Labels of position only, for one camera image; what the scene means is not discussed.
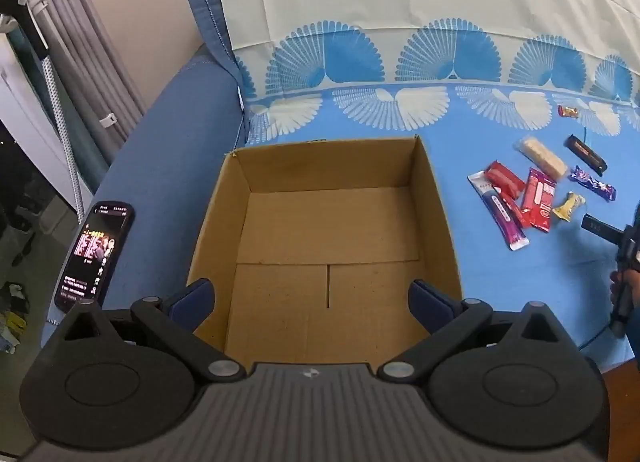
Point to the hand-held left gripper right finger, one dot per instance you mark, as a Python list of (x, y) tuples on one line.
[(430, 302)]

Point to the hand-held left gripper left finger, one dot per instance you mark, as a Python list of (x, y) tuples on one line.
[(192, 299)]

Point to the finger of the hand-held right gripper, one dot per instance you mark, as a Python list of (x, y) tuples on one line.
[(597, 226)]

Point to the yellow snack packet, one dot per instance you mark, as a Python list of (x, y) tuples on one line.
[(568, 206)]

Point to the purple snack packet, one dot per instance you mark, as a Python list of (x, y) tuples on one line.
[(592, 183)]

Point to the large red snack packet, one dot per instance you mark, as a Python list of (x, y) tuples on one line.
[(537, 199)]

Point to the black cracker snack bar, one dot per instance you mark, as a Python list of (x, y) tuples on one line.
[(585, 154)]

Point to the cream wafer snack packet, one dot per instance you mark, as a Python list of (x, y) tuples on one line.
[(542, 157)]

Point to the long thin snack stick packet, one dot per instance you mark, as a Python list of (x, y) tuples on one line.
[(500, 216)]

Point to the slim red snack packet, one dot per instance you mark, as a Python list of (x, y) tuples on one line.
[(505, 178)]

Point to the small red gold candy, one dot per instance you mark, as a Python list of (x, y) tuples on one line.
[(568, 111)]

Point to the brown cardboard box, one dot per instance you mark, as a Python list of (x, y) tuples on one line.
[(325, 222)]

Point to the person's right hand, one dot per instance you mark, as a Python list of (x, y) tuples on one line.
[(636, 292)]

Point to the black smartphone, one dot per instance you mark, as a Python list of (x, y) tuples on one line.
[(95, 252)]

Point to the blue sofa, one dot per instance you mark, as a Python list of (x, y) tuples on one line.
[(170, 142)]

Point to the white curtain clip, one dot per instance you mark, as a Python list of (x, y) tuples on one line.
[(107, 119)]

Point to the grey curtain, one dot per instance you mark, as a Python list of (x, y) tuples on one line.
[(95, 67)]

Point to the white door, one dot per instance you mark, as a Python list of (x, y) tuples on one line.
[(20, 107)]

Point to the blue fan-print bedsheet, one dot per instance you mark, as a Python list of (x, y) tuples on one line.
[(350, 17)]

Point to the black steamer head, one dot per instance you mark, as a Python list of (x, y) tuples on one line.
[(20, 2)]

